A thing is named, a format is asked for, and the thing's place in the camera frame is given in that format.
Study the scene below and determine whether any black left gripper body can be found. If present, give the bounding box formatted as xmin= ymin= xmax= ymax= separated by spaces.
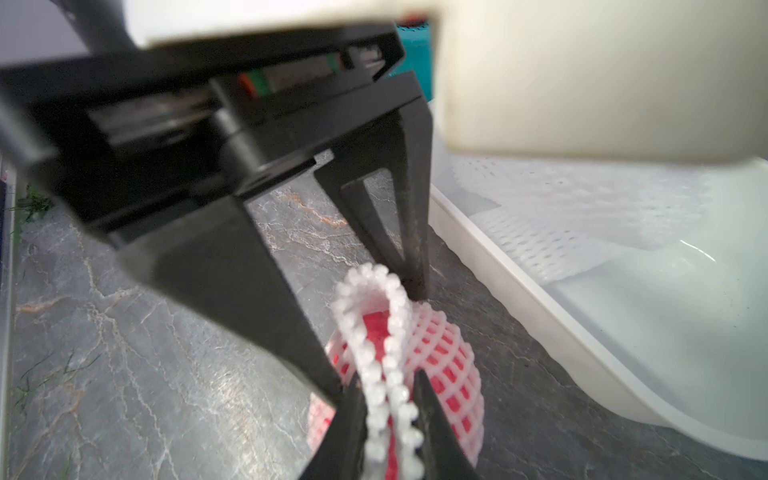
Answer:
xmin=1 ymin=25 xmax=423 ymax=244

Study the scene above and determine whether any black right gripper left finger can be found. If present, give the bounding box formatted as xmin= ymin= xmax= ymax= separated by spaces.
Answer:
xmin=299 ymin=383 xmax=367 ymax=480

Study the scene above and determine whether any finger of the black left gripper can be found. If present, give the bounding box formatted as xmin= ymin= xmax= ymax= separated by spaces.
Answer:
xmin=113 ymin=196 xmax=343 ymax=405
xmin=314 ymin=98 xmax=433 ymax=301

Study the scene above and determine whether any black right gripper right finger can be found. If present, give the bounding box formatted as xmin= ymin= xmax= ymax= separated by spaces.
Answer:
xmin=413 ymin=370 xmax=479 ymax=480

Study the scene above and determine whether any white foam net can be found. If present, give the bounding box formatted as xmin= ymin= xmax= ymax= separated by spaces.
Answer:
xmin=452 ymin=157 xmax=711 ymax=250
xmin=307 ymin=262 xmax=486 ymax=480
xmin=470 ymin=207 xmax=632 ymax=285

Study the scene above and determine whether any teal plastic basket left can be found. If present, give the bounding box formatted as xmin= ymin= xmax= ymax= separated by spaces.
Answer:
xmin=390 ymin=20 xmax=434 ymax=102

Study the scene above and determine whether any white plastic tub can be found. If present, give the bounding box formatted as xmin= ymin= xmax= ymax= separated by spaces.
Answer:
xmin=430 ymin=138 xmax=767 ymax=460

